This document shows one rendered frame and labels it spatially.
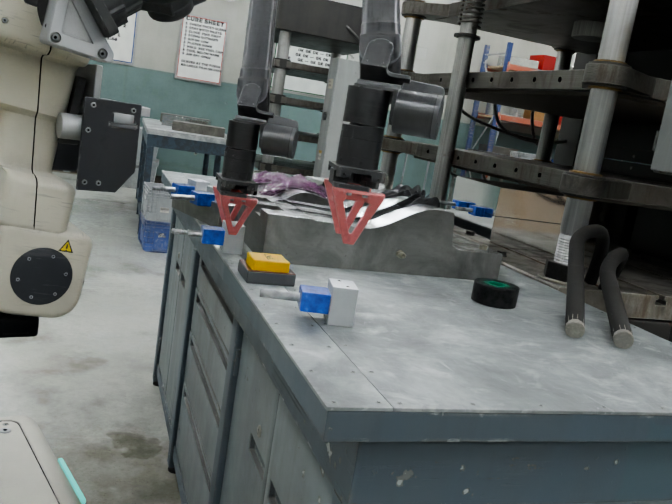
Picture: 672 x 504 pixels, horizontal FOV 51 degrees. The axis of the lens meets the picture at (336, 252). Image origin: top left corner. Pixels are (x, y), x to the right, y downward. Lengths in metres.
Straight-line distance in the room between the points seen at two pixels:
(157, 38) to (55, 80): 7.31
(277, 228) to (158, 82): 7.37
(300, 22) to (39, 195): 4.88
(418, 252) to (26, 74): 0.77
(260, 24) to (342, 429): 0.96
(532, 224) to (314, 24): 4.17
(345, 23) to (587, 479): 5.46
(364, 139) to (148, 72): 7.73
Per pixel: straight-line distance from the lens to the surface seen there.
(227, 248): 1.33
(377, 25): 1.03
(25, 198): 1.31
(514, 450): 0.85
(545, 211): 2.19
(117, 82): 8.60
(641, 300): 1.84
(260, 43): 1.44
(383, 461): 0.78
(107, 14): 1.15
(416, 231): 1.38
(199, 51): 8.63
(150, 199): 4.91
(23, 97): 1.32
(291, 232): 1.30
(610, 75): 1.70
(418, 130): 0.92
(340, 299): 0.96
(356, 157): 0.93
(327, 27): 6.10
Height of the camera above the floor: 1.07
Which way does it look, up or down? 10 degrees down
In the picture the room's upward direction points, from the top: 9 degrees clockwise
